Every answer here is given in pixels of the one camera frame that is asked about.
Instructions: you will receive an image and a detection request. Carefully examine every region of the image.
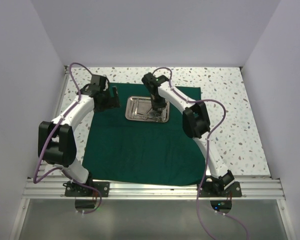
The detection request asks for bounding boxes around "purple cable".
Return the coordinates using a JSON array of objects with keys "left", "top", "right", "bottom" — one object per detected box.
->
[
  {"left": 32, "top": 62, "right": 103, "bottom": 215},
  {"left": 196, "top": 66, "right": 250, "bottom": 240}
]

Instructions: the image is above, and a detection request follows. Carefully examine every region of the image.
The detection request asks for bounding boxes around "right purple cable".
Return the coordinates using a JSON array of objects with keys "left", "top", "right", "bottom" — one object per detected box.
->
[{"left": 196, "top": 66, "right": 250, "bottom": 240}]

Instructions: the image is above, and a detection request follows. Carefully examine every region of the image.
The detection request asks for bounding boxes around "steel instrument tray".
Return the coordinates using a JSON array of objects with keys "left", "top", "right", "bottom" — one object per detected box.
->
[{"left": 125, "top": 96, "right": 170, "bottom": 123}]

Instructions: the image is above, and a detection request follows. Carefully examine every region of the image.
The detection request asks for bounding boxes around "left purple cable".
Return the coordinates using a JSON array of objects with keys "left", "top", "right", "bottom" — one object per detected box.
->
[{"left": 32, "top": 62, "right": 103, "bottom": 215}]

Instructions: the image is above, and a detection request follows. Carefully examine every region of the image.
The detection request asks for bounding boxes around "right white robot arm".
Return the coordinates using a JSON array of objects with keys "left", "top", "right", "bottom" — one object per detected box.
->
[{"left": 141, "top": 72, "right": 235, "bottom": 197}]

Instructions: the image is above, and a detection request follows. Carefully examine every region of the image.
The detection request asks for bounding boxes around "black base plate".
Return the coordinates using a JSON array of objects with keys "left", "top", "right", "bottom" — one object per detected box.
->
[
  {"left": 62, "top": 181, "right": 110, "bottom": 197},
  {"left": 197, "top": 181, "right": 243, "bottom": 198}
]

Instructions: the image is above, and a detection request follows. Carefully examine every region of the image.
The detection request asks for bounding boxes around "aluminium frame rail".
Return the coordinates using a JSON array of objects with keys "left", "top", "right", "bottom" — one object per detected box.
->
[{"left": 10, "top": 66, "right": 296, "bottom": 240}]

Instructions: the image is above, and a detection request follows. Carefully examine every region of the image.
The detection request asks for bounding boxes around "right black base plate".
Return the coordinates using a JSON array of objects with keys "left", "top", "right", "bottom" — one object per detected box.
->
[{"left": 197, "top": 181, "right": 243, "bottom": 198}]

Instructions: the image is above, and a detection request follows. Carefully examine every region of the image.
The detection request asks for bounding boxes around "green surgical cloth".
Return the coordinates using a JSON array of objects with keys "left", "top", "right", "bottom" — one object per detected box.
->
[{"left": 82, "top": 83, "right": 205, "bottom": 186}]

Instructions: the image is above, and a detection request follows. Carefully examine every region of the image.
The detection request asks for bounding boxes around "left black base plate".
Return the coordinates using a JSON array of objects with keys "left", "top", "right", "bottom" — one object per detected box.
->
[{"left": 62, "top": 181, "right": 110, "bottom": 197}]

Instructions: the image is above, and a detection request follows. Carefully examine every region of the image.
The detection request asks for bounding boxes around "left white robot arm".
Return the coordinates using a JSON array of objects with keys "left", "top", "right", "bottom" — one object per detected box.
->
[{"left": 33, "top": 74, "right": 120, "bottom": 197}]

